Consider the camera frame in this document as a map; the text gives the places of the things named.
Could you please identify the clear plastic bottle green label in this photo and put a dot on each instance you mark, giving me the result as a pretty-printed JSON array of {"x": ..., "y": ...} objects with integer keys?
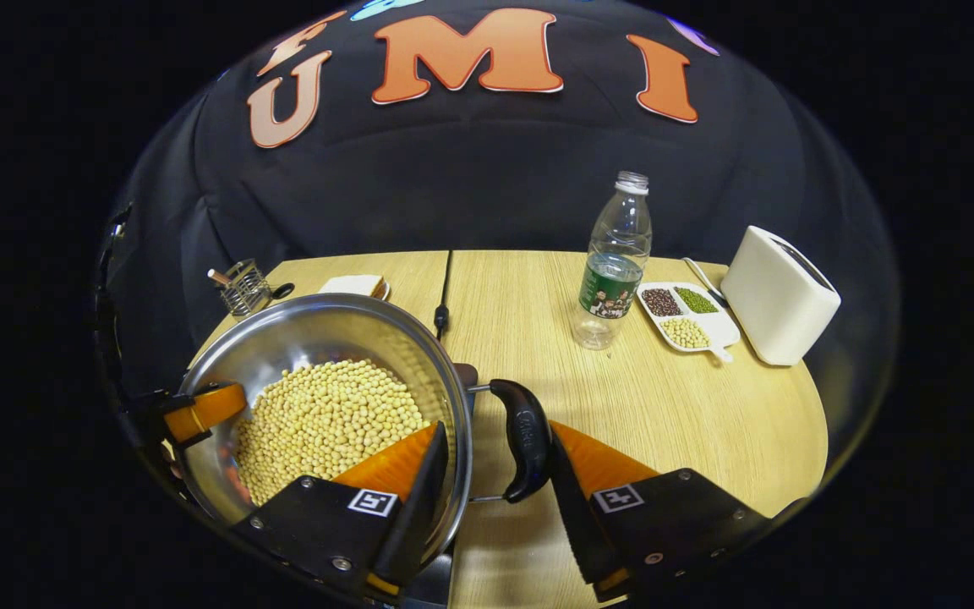
[{"x": 618, "y": 245}]

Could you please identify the heap of yellow soybeans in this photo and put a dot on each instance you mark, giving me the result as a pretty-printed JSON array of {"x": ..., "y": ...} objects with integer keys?
[{"x": 326, "y": 414}]

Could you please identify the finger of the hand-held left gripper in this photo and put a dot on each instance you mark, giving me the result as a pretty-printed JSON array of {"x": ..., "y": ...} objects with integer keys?
[{"x": 199, "y": 410}]

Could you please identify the small black round object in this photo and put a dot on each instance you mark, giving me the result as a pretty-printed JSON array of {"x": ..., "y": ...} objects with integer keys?
[{"x": 283, "y": 291}]

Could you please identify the white divided dish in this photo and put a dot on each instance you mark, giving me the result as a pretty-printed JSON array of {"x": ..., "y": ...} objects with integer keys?
[{"x": 724, "y": 331}]

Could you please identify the white toaster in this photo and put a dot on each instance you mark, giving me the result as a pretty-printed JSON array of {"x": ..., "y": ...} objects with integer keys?
[{"x": 779, "y": 304}]

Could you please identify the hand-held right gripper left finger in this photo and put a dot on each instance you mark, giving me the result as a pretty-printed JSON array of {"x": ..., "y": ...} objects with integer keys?
[{"x": 419, "y": 507}]

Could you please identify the small white sandwich plate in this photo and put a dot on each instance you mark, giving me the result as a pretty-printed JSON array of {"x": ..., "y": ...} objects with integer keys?
[{"x": 384, "y": 292}]

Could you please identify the sandwich with lettuce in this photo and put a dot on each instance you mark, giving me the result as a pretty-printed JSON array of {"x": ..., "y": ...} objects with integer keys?
[{"x": 353, "y": 285}]

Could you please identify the small heap of yellow beans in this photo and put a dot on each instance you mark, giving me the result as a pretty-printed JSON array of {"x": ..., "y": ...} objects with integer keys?
[{"x": 685, "y": 332}]

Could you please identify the stainless steel pot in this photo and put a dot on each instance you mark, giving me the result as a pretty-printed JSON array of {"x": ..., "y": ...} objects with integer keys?
[{"x": 318, "y": 330}]

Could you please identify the heap of brown beans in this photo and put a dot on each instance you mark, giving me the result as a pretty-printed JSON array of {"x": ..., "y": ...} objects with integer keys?
[{"x": 661, "y": 302}]

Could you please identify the heap of green beans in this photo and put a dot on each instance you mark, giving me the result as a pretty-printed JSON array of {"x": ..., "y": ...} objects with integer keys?
[{"x": 697, "y": 299}]

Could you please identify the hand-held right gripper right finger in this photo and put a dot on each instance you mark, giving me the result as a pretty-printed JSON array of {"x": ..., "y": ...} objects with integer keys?
[{"x": 576, "y": 524}]

